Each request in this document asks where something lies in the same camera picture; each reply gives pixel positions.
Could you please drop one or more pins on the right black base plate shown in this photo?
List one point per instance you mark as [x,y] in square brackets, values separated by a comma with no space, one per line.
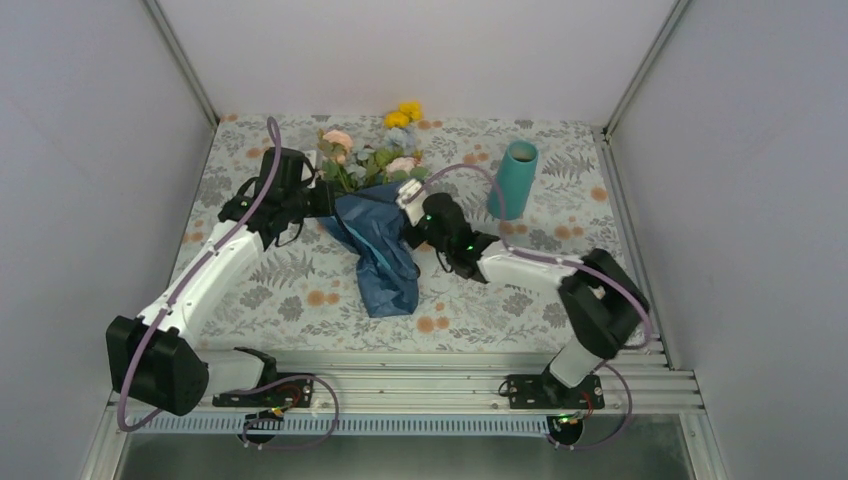
[543,392]

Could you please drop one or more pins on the aluminium corner post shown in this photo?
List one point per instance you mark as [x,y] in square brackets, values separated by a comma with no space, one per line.
[181,59]
[668,27]

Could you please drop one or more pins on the artificial flower bouquet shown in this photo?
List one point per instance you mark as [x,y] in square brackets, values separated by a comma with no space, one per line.
[396,157]

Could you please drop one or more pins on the teal cylindrical vase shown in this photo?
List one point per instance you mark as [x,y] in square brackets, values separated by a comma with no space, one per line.
[515,177]

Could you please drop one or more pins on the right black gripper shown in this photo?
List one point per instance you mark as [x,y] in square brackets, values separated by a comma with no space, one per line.
[412,239]

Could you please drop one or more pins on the blue wrapping paper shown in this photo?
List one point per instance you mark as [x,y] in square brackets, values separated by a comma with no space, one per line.
[370,224]

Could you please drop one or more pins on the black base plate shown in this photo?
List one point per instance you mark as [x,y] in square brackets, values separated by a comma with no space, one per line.
[289,390]
[543,392]

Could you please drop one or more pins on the floral patterned table mat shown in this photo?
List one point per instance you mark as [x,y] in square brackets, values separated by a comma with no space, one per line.
[304,295]

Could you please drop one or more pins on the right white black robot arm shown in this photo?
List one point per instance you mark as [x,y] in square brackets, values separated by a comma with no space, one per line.
[602,303]

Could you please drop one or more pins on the slotted grey cable duct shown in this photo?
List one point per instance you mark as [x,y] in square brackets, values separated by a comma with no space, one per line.
[304,424]

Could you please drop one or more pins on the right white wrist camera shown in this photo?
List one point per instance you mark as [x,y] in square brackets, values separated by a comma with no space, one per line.
[410,198]

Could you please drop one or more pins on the aluminium rail frame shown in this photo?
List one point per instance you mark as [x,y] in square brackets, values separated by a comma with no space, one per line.
[654,426]

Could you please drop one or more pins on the left aluminium corner post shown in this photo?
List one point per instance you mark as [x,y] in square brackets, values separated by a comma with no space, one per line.
[181,59]

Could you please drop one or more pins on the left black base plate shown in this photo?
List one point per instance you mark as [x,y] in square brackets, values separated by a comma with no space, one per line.
[289,390]

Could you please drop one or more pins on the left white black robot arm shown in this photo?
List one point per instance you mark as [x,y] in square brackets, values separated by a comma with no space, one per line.
[156,357]

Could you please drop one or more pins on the right aluminium corner post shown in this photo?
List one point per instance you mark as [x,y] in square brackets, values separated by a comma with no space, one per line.
[668,27]

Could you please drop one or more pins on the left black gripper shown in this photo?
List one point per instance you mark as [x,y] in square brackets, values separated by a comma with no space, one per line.
[323,207]

